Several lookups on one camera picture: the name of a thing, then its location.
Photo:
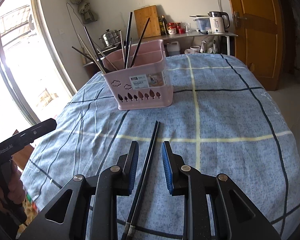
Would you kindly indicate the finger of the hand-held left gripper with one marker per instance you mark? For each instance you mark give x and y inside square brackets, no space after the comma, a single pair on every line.
[37,130]

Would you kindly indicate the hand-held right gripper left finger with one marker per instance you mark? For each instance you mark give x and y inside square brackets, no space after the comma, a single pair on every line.
[133,170]

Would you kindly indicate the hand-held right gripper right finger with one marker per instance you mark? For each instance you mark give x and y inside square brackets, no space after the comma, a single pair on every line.
[167,170]

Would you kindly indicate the black metal-tipped chopstick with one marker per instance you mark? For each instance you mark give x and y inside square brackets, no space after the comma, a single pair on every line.
[127,230]
[133,228]

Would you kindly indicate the pink plastic utensil basket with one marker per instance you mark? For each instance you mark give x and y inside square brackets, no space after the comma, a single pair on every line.
[140,97]

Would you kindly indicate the bunch of assorted chopsticks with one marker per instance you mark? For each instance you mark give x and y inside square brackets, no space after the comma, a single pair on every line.
[128,40]

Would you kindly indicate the person's left hand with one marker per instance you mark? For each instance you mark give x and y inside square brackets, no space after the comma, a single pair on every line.
[17,182]

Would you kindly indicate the blue checked tablecloth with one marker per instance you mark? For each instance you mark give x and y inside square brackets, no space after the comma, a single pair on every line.
[215,130]

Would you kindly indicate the white framed window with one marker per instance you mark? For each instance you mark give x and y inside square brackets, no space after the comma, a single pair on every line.
[43,30]

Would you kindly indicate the stainless steel steamer pot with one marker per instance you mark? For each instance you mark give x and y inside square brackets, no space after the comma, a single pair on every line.
[110,37]

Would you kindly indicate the clear plastic jug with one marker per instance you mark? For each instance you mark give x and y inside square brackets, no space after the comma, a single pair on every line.
[173,48]

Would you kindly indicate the white pink bowl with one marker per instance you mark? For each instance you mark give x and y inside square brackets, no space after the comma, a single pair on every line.
[193,49]

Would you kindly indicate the beige tied curtain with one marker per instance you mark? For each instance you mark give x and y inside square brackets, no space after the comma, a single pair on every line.
[86,12]

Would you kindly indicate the clear plastic bag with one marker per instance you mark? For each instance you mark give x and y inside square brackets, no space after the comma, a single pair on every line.
[208,45]

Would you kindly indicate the stainless steel table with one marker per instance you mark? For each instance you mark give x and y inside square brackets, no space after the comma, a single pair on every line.
[190,36]

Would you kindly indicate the white patterned jar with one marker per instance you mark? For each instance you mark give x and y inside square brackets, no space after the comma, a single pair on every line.
[172,31]

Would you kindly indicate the red round tin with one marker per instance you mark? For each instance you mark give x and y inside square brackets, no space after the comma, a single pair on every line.
[182,31]

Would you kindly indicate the dark sauce bottle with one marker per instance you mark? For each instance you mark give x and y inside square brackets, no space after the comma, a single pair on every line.
[160,27]

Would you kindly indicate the wooden cutting board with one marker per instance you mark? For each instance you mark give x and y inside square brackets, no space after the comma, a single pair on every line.
[153,27]

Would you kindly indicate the clear drinking glass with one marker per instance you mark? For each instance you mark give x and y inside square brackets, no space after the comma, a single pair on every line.
[187,28]

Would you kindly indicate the tall dark oil bottle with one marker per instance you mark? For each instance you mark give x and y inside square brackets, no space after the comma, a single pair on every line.
[164,26]

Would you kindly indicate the red lid jar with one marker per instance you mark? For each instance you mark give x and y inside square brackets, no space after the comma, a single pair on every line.
[177,25]
[171,25]

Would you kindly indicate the water filter pitcher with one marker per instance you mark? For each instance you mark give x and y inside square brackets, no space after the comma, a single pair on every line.
[203,25]

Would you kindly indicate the brown wooden door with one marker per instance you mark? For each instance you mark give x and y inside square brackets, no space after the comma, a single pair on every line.
[255,42]

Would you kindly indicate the white electric kettle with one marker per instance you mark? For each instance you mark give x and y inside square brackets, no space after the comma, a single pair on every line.
[218,23]

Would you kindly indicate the white wall socket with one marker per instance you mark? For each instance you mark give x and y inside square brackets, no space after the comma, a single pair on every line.
[61,31]

